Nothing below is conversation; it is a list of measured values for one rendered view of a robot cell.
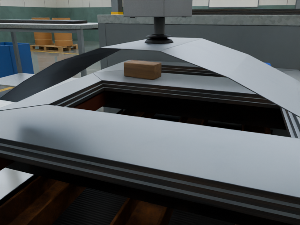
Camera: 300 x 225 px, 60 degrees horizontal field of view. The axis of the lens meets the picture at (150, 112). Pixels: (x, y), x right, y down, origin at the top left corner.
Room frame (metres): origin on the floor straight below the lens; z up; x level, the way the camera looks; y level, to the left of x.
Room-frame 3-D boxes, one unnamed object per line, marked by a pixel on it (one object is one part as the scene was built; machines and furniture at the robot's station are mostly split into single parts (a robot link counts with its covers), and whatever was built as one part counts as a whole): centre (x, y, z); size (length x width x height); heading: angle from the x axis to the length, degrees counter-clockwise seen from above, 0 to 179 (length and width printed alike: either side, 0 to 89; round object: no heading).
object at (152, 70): (0.91, 0.03, 0.87); 0.12 x 0.06 x 0.05; 61
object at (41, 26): (3.30, 1.33, 0.49); 1.60 x 0.70 x 0.99; 71
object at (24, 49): (4.60, 2.46, 0.29); 0.61 x 0.43 x 0.57; 66
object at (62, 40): (8.41, 3.02, 0.47); 1.32 x 0.80 x 0.95; 67
